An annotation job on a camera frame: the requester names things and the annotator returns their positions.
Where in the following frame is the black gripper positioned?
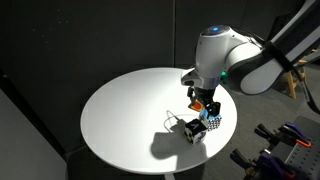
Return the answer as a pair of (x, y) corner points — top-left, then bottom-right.
(186, 85), (222, 117)

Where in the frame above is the soft block with letter A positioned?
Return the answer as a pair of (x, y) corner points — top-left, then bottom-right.
(183, 118), (208, 145)

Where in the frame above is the orange soft block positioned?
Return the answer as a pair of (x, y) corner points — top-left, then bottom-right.
(187, 99), (205, 112)

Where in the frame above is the blue-topped soft block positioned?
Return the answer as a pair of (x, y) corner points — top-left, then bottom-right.
(198, 108), (223, 132)

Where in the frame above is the purple and orange clamp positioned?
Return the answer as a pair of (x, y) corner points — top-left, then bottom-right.
(254, 121), (313, 149)
(229, 147), (301, 180)

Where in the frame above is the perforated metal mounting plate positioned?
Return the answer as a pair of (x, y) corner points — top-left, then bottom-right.
(269, 115), (320, 180)

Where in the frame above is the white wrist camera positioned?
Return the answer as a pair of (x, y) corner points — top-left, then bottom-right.
(180, 67), (202, 88)

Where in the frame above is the teal camera mount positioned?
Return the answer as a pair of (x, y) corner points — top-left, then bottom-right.
(220, 70), (230, 85)

